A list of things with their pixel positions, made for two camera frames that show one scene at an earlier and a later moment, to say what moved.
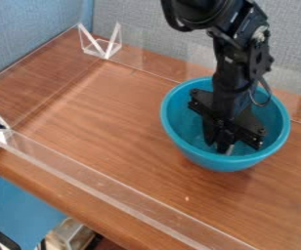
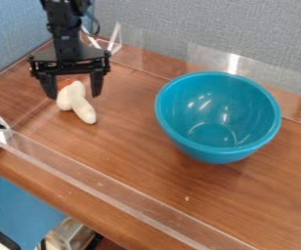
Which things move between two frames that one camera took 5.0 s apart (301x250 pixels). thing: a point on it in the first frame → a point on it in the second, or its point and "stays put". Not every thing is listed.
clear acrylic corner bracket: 101,47 stays put
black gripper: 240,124 → 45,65
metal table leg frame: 70,235 stays put
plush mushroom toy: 230,149 → 73,99
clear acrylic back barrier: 189,61 stays put
